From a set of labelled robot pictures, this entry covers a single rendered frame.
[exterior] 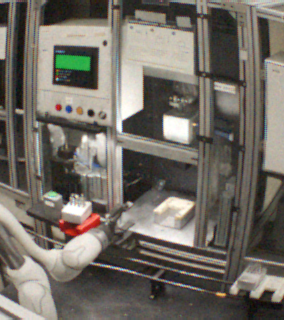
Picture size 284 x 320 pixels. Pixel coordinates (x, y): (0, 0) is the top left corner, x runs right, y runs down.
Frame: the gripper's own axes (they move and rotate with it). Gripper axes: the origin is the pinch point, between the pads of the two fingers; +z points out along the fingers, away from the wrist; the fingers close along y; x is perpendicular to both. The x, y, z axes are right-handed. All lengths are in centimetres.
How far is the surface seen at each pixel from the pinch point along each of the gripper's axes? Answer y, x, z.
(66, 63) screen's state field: 52, 42, 18
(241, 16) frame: 85, -38, 21
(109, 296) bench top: -44.2, 7.4, -5.7
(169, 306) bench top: -44.1, -20.3, 0.5
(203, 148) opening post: 24.2, -20.2, 21.9
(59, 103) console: 32, 48, 20
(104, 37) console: 66, 24, 20
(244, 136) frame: 34, -38, 21
